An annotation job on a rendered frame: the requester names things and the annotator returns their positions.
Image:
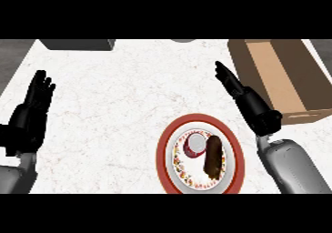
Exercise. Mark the grey round object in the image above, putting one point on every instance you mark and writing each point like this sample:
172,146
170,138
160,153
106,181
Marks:
184,40

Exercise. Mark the red can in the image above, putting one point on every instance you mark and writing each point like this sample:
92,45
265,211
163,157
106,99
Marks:
196,145

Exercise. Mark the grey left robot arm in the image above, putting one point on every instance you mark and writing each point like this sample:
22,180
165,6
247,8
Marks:
14,174

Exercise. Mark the dark grey appliance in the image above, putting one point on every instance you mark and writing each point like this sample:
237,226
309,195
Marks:
79,44

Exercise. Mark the brown cardboard box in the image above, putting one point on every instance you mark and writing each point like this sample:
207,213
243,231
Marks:
284,79

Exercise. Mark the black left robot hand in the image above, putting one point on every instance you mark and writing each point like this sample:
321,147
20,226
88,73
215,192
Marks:
29,115

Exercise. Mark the red rimmed white plate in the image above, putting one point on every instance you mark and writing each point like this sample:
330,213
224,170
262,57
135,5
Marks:
200,154

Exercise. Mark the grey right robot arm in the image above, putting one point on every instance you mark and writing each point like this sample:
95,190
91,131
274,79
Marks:
290,167

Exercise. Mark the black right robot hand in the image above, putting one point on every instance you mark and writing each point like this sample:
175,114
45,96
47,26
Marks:
253,106

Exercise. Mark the brown sausage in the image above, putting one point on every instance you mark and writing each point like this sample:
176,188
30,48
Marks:
213,157

